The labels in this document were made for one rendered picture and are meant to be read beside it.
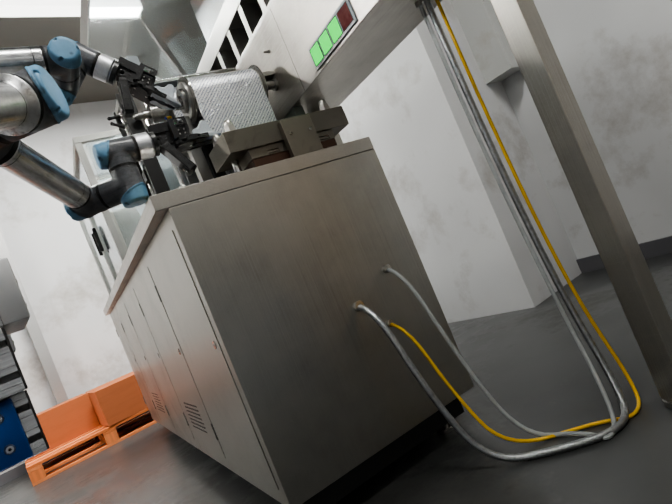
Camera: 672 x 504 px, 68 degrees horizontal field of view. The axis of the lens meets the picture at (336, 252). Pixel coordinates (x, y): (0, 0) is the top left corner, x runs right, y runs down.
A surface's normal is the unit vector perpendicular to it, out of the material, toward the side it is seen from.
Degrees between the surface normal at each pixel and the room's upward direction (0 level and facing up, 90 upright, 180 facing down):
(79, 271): 90
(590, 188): 90
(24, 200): 90
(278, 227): 90
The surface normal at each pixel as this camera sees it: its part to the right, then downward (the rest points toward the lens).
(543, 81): -0.81, 0.33
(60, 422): 0.55, -0.25
